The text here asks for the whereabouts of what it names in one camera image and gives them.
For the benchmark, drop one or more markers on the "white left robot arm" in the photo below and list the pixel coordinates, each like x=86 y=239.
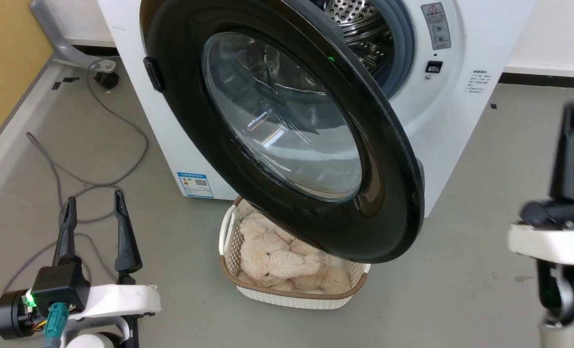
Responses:
x=89 y=342

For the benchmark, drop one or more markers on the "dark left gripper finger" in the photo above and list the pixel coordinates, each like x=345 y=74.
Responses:
x=126 y=241
x=67 y=232

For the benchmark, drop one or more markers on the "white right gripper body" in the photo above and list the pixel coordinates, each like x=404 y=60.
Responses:
x=552 y=244

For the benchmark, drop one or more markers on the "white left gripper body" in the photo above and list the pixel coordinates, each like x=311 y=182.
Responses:
x=122 y=300

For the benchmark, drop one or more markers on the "white woven laundry basket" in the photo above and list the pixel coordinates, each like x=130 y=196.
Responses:
x=286 y=297

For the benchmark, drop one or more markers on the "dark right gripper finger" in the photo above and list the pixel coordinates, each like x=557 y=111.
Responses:
x=565 y=159

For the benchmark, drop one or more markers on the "steel washer drum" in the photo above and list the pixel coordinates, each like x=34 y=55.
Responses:
x=359 y=21

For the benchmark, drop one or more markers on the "yellow wooden panel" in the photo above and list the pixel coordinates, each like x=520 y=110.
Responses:
x=1 y=63

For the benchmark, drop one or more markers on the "grey metal stand leg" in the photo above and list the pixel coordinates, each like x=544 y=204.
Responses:
x=59 y=44

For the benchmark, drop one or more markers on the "grey warning sticker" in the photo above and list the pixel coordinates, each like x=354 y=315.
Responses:
x=435 y=26

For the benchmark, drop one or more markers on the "grey rubber door gasket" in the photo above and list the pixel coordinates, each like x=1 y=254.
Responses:
x=404 y=38

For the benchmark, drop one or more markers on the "black round washer door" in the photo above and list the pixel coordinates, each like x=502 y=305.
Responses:
x=190 y=125

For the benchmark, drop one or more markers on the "black white motor cylinder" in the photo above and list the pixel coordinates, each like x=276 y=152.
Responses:
x=8 y=316

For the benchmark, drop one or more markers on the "blue energy label sticker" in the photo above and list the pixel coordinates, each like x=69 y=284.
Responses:
x=196 y=184

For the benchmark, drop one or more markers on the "black caster wheel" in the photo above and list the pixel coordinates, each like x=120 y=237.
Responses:
x=107 y=80

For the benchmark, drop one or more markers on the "small printed text label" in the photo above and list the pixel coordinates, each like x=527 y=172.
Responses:
x=476 y=82

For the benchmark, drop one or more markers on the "black door latch socket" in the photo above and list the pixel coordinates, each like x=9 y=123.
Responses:
x=434 y=66

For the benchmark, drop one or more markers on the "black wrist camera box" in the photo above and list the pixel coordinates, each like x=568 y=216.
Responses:
x=59 y=285

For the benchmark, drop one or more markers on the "white front-load washing machine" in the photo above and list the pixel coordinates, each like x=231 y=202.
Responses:
x=461 y=125

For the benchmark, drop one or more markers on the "beige plush toy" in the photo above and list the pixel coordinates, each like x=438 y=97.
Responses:
x=272 y=261

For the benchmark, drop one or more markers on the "black floor tape strip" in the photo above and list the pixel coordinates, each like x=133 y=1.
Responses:
x=64 y=83

